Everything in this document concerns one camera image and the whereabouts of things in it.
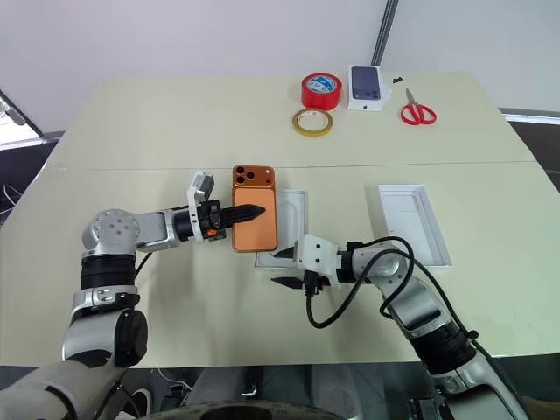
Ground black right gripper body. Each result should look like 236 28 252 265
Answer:
301 270 331 298

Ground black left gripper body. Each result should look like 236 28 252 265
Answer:
196 199 228 242

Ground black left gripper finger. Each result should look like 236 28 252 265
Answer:
220 203 268 219
221 214 263 229

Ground orange smartphone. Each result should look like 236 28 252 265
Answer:
230 164 280 255

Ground white phone box base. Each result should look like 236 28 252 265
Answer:
254 188 310 270

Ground white phone box lid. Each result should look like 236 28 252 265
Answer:
376 183 453 270

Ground phone box with purple print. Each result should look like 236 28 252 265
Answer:
346 65 392 113

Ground yellow tape roll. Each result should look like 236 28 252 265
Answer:
291 108 335 138

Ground red tape roll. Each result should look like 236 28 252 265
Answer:
300 72 343 110

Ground white metal bar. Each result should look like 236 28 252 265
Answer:
500 112 560 123

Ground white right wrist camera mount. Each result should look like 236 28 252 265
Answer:
293 234 343 291

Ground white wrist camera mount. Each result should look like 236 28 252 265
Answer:
186 170 217 244
293 234 343 291

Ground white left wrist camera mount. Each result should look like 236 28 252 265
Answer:
186 170 217 244

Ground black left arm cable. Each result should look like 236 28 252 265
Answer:
132 252 154 282

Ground white floor cable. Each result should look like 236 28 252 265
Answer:
154 366 196 396

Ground red handled scissors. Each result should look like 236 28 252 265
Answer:
400 87 438 128

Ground metal window frame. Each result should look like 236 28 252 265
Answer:
0 88 67 152

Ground grey wall rail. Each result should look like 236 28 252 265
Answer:
370 0 400 67

